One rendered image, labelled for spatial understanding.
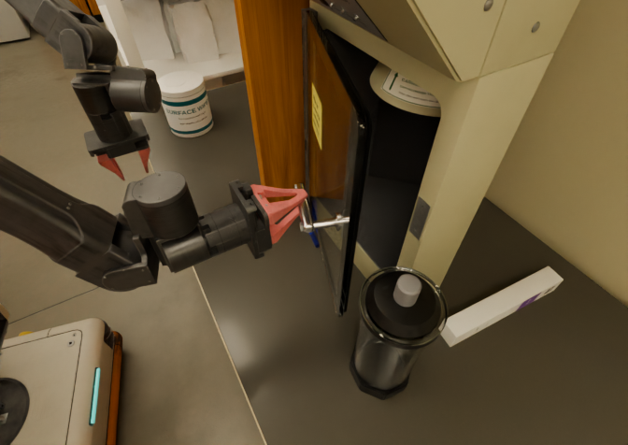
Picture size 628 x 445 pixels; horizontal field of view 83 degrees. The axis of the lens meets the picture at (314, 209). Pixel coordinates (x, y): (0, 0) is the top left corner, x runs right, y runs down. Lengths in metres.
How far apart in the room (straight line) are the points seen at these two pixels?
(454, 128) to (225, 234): 0.30
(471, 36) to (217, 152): 0.83
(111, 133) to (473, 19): 0.58
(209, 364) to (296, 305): 1.05
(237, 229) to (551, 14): 0.40
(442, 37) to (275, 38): 0.39
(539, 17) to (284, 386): 0.59
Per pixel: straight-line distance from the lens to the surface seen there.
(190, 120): 1.11
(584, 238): 0.93
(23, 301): 2.28
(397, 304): 0.45
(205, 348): 1.75
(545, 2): 0.41
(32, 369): 1.68
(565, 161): 0.88
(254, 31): 0.64
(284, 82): 0.70
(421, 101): 0.49
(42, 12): 0.72
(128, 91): 0.66
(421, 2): 0.29
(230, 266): 0.78
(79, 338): 1.65
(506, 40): 0.39
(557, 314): 0.84
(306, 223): 0.47
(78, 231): 0.45
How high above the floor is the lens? 1.57
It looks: 47 degrees down
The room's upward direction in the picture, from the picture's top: straight up
